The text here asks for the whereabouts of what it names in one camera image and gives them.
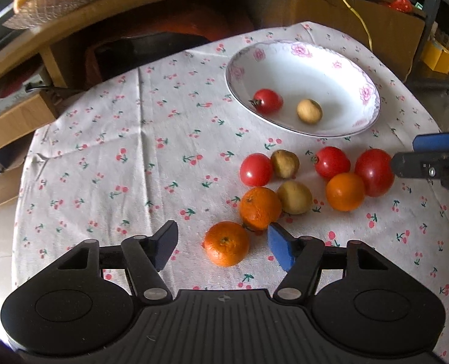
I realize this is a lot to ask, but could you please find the cherry print tablecloth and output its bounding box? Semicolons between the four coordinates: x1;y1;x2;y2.
12;21;449;364

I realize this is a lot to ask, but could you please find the black metal shelf frame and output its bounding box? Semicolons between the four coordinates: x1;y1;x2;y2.
406;0;449;95

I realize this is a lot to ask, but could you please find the glass fruit bowl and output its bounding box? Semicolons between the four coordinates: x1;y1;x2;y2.
2;0;109;30

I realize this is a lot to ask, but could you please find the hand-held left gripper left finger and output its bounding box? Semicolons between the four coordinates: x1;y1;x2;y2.
38;220;179;305

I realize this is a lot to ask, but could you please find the small tan round fruit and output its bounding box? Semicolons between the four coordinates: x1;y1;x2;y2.
297;99;323;124
277;180;313;215
270;149;300;179

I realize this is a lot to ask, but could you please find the wooden board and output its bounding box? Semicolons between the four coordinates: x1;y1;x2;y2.
0;91;58;160

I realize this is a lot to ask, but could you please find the yellow cable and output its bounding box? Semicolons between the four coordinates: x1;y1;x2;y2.
317;0;373;51

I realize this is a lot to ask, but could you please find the large red tomato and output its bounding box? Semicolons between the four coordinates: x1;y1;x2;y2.
354;149;396;198

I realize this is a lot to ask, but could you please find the white floral plate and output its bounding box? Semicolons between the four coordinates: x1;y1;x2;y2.
224;40;382;137

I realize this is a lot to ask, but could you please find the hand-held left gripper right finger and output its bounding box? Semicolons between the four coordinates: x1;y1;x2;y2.
268;223;411;306

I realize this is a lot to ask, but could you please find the curved wooden desk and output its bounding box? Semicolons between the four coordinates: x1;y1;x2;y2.
0;0;428;95

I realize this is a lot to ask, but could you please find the red plastic bag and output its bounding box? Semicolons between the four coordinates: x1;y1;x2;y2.
389;0;415;13

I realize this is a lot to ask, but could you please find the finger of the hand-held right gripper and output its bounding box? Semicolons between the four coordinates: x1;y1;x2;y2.
390;151;449;180
412;128;449;153

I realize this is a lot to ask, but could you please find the yellow box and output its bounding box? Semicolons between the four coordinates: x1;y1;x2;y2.
422;40;449;72

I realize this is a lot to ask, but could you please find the orange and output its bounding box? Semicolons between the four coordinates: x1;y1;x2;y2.
325;172;366;212
239;187;283;231
204;221;250;268

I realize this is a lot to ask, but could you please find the orange-red cloth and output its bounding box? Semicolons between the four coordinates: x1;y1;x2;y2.
84;8;255;84

